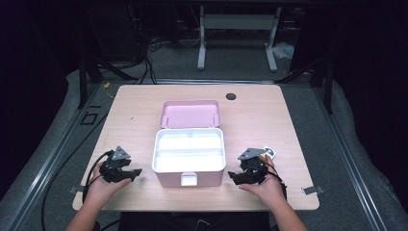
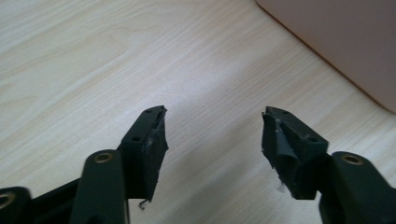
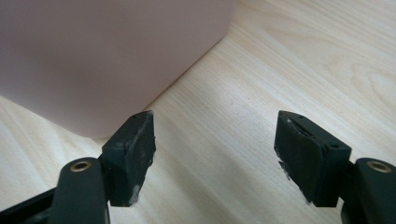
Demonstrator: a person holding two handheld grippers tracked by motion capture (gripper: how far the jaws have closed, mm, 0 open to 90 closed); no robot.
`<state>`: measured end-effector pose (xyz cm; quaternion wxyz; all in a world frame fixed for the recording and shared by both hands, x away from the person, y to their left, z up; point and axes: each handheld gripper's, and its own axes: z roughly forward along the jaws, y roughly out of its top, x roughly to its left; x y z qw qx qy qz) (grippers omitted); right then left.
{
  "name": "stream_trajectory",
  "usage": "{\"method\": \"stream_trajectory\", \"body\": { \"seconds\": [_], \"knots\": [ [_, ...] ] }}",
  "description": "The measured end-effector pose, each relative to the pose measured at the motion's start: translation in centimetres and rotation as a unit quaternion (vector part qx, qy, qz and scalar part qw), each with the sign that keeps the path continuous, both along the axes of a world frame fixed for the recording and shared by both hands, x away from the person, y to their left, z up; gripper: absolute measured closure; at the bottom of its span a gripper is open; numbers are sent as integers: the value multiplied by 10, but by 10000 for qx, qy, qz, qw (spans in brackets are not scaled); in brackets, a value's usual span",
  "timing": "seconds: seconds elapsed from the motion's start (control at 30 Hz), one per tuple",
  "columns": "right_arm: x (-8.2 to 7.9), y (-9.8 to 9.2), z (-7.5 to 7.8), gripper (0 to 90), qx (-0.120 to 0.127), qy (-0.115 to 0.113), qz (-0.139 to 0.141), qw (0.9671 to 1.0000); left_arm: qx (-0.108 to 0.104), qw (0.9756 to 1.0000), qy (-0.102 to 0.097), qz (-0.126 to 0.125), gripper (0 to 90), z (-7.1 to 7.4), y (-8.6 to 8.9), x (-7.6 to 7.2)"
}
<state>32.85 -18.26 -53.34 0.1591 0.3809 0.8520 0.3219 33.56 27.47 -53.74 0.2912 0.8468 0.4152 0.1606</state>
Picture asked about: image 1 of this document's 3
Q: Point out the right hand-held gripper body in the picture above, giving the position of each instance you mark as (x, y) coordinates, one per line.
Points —
(253, 168)

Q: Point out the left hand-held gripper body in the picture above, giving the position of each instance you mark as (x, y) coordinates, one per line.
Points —
(110, 170)

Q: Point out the small white blue card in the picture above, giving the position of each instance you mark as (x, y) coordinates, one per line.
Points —
(271, 153)

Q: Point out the white compartment tray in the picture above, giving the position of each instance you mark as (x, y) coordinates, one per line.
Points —
(189, 162)

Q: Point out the pink storage box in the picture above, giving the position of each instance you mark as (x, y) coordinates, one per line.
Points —
(189, 114)

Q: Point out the person's left hand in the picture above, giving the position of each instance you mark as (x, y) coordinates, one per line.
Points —
(102, 191)

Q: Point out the person's right hand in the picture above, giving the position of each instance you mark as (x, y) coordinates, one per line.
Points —
(269, 191)

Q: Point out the person's dark clothing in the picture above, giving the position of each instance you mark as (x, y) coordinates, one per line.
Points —
(160, 223)

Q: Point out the small yellow tag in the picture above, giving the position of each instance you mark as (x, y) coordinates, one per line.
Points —
(107, 85)

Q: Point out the black metal stand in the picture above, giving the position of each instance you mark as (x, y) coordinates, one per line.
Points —
(82, 80)
(327, 83)

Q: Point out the clear plastic bag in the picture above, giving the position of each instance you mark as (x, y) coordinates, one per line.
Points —
(284, 50)

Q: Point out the grey metal table bracket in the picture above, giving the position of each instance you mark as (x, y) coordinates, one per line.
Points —
(313, 190)
(77, 189)

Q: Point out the grey metal floor rail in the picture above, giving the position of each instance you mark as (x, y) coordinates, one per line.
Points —
(349, 160)
(48, 166)

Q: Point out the white metal desk frame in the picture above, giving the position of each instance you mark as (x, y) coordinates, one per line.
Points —
(239, 21)

